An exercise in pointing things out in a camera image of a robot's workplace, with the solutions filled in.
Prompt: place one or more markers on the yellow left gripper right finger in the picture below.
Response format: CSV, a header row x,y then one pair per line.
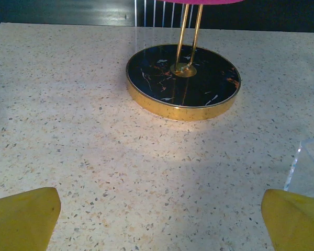
x,y
295,225

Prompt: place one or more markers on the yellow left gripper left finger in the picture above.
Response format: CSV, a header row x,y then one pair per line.
x,y
21,222

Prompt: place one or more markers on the clear acrylic card box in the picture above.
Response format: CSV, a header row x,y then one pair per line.
x,y
307,167

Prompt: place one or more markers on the gold glass rack, black base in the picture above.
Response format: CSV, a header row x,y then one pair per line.
x,y
199,86

